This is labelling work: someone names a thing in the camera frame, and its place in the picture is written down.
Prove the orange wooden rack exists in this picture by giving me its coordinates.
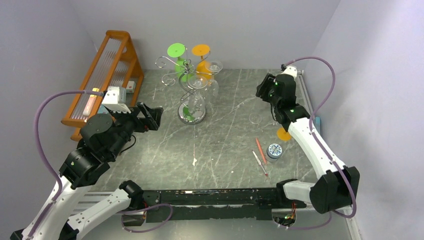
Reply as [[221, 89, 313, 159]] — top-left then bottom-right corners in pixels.
[[61, 30, 144, 142]]

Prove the yellow highlighter marker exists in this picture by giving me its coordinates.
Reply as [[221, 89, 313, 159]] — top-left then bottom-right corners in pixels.
[[82, 94, 98, 117]]

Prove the white red pen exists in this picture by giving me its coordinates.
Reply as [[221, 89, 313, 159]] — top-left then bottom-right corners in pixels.
[[252, 150, 269, 177]]

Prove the chrome wine glass rack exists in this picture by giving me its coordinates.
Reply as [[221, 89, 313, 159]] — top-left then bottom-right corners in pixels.
[[155, 56, 208, 125]]

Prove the small white red box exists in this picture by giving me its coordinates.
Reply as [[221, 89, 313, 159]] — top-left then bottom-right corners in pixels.
[[126, 80, 136, 94]]

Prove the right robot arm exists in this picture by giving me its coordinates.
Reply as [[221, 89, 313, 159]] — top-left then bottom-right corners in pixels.
[[255, 73, 360, 214]]

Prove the blue patterned round tin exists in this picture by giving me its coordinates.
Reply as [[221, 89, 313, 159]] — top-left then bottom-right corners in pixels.
[[266, 143, 283, 162]]

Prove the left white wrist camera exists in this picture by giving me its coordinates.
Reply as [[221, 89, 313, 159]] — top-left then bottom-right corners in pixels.
[[101, 86, 131, 114]]

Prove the green plastic wine glass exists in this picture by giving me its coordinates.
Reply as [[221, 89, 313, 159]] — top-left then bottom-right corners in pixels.
[[164, 42, 194, 86]]

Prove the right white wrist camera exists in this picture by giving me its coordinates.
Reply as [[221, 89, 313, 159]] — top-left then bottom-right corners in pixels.
[[280, 64, 298, 79]]

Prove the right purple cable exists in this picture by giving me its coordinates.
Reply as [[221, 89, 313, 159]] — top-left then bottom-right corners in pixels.
[[284, 56, 358, 231]]

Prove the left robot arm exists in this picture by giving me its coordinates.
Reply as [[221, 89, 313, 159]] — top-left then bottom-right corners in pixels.
[[10, 102, 164, 240]]

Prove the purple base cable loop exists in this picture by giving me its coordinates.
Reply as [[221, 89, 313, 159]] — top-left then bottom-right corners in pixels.
[[120, 202, 175, 234]]

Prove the light blue flat package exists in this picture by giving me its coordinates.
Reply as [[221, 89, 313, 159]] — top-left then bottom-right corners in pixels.
[[97, 104, 109, 114]]

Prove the clear wine glass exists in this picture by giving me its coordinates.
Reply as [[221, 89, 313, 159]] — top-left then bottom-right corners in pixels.
[[205, 60, 223, 98], [187, 75, 208, 122], [248, 112, 262, 125]]

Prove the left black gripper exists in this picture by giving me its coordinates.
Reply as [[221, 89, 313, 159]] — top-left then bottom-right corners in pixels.
[[108, 101, 165, 159]]

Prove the orange plastic wine glass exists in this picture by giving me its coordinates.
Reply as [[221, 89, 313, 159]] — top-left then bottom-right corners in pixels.
[[191, 44, 212, 80]]

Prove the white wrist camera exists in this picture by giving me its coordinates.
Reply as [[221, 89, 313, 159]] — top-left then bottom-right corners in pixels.
[[280, 64, 298, 79], [101, 86, 131, 114]]

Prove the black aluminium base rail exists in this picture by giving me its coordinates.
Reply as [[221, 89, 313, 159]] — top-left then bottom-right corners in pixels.
[[79, 188, 335, 223]]

